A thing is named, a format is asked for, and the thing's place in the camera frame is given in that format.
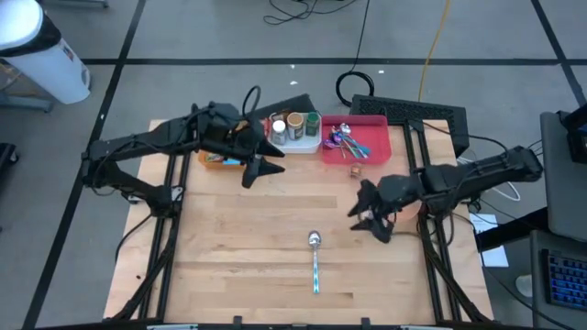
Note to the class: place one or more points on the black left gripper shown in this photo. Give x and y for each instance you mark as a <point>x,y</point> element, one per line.
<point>229,135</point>

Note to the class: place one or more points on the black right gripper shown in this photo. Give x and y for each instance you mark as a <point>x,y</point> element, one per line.
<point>396,190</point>

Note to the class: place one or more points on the white-lid spice jar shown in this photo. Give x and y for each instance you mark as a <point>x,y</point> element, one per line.
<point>278,132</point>

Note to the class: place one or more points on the blue silicone spoon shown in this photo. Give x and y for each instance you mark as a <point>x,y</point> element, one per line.
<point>231,161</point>

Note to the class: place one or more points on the brown orange snack packet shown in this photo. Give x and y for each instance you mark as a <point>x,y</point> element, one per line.
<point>277,117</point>

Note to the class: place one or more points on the small orange-label spice jar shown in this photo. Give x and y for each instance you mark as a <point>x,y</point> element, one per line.
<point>356,171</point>

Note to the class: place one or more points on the green-lid spice jar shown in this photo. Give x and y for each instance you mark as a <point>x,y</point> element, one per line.
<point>313,123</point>

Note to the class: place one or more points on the purple iridescent spoon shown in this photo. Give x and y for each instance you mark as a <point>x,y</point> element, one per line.
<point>337,136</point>

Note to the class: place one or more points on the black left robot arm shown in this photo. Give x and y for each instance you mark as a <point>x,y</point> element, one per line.
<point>137,146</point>

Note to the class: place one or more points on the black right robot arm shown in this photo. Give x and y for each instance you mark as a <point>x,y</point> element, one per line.
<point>477,176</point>

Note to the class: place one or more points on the white plastic bin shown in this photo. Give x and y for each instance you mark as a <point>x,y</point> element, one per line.
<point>300,146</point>

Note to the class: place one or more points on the black flat board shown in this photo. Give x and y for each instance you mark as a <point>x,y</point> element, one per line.
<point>284,105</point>

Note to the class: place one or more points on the red plastic tray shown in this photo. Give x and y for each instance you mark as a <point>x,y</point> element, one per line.
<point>378,137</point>

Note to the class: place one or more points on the silver iridescent spoon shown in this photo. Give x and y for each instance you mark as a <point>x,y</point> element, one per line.
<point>345,129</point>

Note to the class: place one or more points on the black perforated panel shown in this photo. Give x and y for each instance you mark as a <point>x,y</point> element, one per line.
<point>408,110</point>

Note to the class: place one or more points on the white paper sheet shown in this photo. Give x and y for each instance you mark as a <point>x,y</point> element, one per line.
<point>493,256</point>

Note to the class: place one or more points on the white computer mouse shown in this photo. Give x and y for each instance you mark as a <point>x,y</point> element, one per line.
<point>523,285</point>

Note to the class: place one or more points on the grey desk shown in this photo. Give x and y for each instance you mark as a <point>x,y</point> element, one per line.
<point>536,298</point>

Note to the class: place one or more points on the backlit keyboard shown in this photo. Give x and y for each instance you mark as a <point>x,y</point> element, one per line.
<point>566,279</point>

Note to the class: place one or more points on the black box device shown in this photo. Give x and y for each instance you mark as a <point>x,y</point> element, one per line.
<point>578,137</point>

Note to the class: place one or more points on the grey stand base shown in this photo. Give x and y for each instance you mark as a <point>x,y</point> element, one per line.
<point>27,104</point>

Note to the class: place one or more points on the white trash can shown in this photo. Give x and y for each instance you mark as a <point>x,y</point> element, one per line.
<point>41,59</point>

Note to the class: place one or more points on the black caster foot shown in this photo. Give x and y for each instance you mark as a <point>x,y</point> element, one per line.
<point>7,158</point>

